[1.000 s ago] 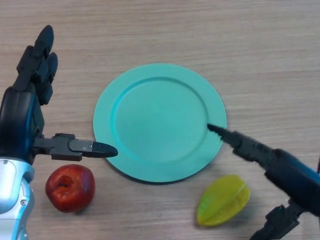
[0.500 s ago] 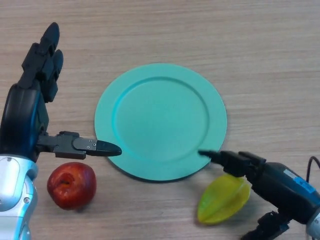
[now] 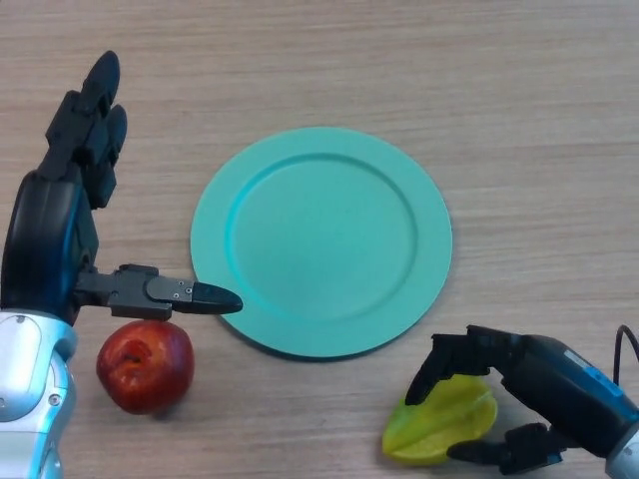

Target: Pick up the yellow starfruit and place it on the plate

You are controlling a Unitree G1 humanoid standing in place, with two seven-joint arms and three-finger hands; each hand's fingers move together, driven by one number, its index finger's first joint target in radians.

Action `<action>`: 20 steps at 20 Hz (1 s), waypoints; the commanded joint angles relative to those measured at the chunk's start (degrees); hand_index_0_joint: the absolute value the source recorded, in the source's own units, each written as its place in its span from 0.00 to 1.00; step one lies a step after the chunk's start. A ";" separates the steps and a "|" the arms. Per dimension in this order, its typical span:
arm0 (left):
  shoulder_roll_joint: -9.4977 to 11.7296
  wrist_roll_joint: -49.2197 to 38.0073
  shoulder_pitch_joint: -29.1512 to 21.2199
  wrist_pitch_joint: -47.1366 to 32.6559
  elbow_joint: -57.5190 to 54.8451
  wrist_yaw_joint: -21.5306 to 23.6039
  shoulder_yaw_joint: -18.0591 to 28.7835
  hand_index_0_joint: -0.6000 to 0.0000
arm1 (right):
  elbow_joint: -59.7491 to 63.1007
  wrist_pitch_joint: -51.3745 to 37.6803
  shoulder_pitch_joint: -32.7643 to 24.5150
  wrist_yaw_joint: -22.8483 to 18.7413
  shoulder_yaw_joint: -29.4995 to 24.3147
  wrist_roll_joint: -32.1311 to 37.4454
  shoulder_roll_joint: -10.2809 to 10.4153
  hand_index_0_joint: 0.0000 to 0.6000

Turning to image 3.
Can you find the yellow starfruit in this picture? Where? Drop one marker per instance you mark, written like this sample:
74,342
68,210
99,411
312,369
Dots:
439,424

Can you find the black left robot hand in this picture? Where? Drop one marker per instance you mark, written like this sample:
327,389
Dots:
45,239

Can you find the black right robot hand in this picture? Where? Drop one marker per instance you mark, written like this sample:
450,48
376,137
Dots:
559,384

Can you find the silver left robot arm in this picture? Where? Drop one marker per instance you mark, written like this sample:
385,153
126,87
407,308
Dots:
25,389

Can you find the teal round plate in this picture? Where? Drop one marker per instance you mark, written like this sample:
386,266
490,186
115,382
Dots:
319,239

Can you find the red apple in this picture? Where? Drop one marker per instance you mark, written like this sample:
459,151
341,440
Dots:
150,374

